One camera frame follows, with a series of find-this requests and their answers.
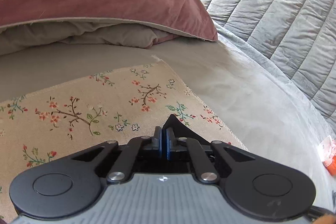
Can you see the grey quilted headboard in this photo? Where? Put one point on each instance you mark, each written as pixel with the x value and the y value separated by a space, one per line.
pixel 298 36

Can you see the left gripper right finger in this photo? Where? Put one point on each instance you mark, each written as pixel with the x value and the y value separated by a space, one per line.
pixel 185 150

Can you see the orange white package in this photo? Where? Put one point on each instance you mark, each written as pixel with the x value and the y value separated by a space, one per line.
pixel 326 152

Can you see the pink and grey duvet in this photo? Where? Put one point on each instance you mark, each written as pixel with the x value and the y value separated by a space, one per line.
pixel 131 23

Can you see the black pants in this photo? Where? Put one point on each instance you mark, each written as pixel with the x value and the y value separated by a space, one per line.
pixel 174 129

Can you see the floral bed sheet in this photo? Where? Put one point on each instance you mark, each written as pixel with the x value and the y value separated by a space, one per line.
pixel 39 127

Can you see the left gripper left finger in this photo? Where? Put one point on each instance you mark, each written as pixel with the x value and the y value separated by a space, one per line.
pixel 135 151

